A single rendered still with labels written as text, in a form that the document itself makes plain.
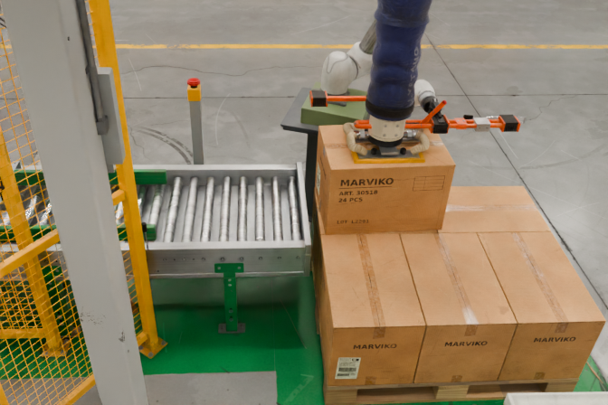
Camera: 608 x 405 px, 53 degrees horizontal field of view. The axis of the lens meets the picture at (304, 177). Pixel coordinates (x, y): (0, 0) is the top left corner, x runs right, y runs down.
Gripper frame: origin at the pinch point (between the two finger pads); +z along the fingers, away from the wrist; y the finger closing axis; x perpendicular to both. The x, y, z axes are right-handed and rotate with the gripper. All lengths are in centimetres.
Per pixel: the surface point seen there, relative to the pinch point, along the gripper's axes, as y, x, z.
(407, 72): -31.2, 22.0, 10.2
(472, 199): 53, -30, -9
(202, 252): 51, 114, 33
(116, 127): -52, 128, 93
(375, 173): 15.9, 32.3, 18.5
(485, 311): 54, -11, 71
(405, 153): 10.5, 17.1, 9.9
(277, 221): 52, 78, 9
